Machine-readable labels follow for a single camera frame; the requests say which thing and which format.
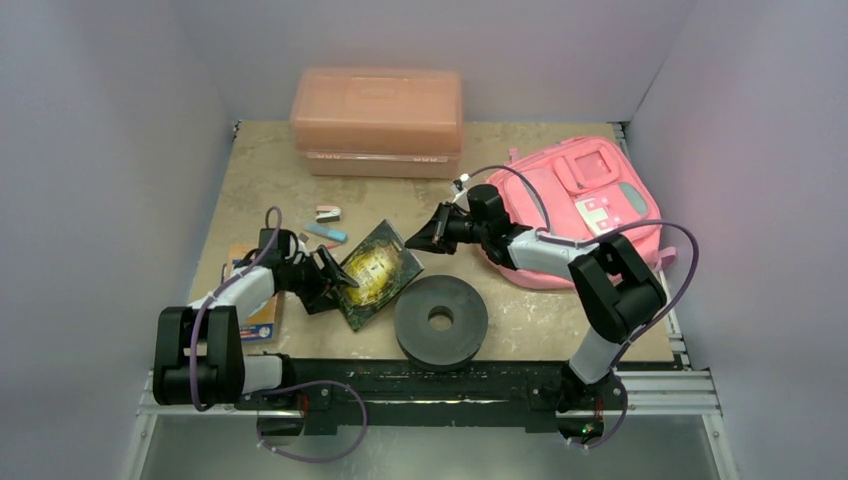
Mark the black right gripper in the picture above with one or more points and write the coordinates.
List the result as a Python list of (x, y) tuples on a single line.
[(451, 225)]

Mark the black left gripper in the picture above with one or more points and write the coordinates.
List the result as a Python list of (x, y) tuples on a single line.
[(317, 298)]

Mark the green wonderland book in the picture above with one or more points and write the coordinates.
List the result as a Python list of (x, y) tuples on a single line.
[(382, 267)]

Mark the pink student backpack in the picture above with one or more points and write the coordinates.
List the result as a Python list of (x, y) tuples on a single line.
[(588, 187)]

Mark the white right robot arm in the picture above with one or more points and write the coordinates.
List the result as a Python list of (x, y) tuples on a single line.
[(618, 291)]

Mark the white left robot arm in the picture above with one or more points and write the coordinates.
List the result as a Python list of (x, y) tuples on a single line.
[(199, 358)]

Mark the blue highlighter marker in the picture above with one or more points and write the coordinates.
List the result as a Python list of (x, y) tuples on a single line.
[(326, 232)]

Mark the blue orange picture book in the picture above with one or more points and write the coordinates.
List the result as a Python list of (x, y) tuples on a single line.
[(261, 325)]

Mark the translucent orange plastic box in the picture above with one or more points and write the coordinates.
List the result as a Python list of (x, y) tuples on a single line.
[(379, 122)]

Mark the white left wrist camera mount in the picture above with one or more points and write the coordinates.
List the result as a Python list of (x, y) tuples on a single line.
[(299, 243)]

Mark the aluminium rail base frame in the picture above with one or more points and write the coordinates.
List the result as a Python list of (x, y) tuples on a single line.
[(385, 419)]

